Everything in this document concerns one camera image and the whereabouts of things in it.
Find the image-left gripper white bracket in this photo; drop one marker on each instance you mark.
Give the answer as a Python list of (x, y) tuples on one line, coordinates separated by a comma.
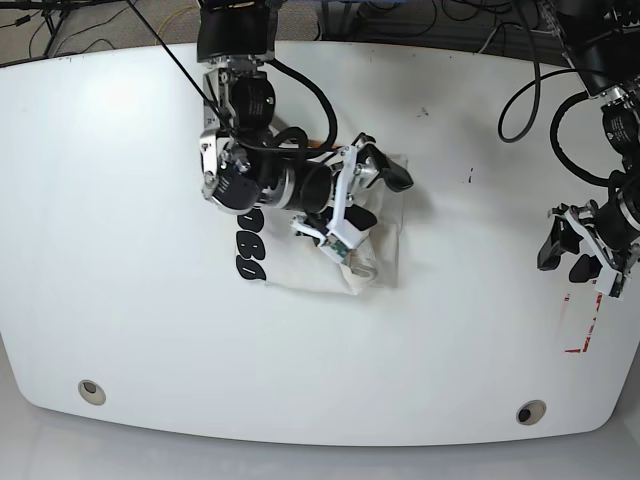
[(361, 165)]

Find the table cable grommet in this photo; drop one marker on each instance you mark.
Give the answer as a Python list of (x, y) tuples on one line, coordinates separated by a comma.
[(531, 412), (91, 392)]

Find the left table cable grommet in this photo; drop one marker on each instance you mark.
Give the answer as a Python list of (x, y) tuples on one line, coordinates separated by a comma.
[(91, 392)]

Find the white printed t-shirt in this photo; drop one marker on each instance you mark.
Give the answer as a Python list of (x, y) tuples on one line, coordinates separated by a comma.
[(269, 251)]

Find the black tripod stand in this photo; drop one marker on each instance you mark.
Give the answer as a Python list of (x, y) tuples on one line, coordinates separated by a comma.
[(49, 16)]

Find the image-right gripper white bracket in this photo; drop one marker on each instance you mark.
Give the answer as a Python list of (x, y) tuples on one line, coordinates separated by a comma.
[(604, 238)]

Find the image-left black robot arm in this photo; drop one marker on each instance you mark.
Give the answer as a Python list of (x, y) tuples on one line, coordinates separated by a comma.
[(246, 165)]

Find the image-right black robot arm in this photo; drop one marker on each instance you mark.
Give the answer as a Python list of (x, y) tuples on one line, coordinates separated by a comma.
[(600, 41)]

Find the red tape rectangle marking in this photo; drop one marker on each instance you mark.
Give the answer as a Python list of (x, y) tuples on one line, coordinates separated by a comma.
[(578, 317)]

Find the right table cable grommet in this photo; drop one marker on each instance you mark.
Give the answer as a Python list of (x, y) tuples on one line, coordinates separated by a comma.
[(531, 412)]

